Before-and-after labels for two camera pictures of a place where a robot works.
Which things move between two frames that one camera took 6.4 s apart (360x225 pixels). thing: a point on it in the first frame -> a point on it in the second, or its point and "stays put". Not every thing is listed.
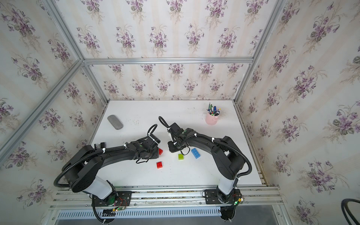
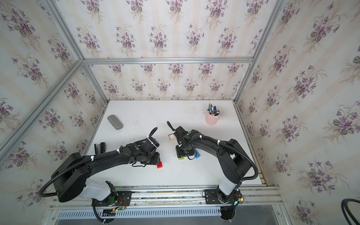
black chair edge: x=344 y=203 stays put
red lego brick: x=159 y=165 stays put
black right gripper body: x=174 y=146 -> x=181 y=151
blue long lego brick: x=195 y=153 stays put
